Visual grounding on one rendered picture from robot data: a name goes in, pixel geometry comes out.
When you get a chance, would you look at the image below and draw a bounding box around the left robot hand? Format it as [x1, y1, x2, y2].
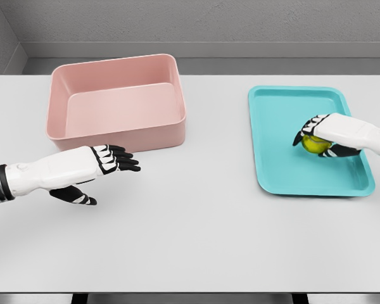
[39, 144, 142, 206]

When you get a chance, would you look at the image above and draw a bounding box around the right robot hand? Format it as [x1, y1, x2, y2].
[292, 113, 368, 158]

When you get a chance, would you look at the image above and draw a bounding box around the yellow-green tennis ball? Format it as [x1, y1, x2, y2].
[300, 135, 333, 155]

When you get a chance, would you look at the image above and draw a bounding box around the blue rectangular tray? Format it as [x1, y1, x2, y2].
[248, 85, 376, 198]

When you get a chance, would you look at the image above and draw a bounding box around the pink rectangular basket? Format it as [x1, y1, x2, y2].
[45, 53, 187, 152]

